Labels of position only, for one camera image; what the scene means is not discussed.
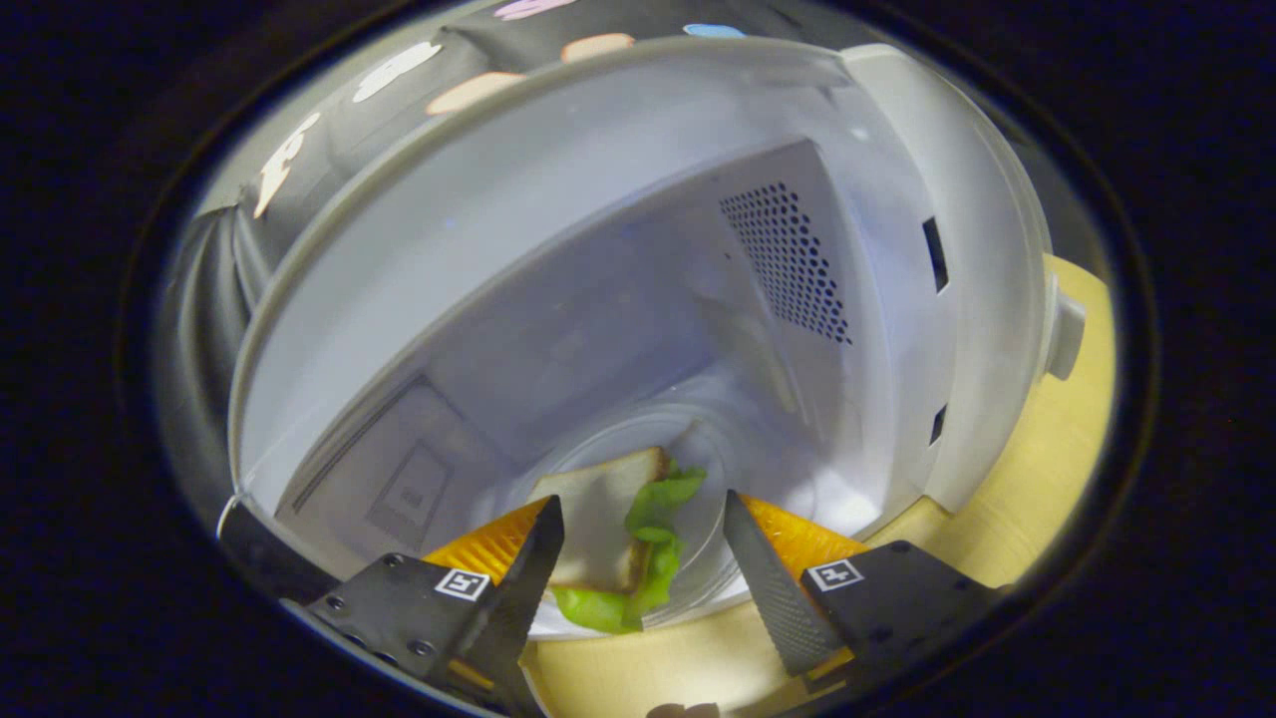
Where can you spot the glass turntable plate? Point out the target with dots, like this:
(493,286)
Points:
(723,464)

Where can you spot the white microwave oven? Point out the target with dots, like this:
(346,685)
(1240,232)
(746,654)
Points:
(598,219)

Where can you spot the lettuce sandwich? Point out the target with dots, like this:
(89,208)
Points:
(598,519)

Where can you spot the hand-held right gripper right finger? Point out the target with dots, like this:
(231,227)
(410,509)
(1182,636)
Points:
(768,588)

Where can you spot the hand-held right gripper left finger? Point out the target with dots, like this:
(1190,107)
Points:
(533,578)

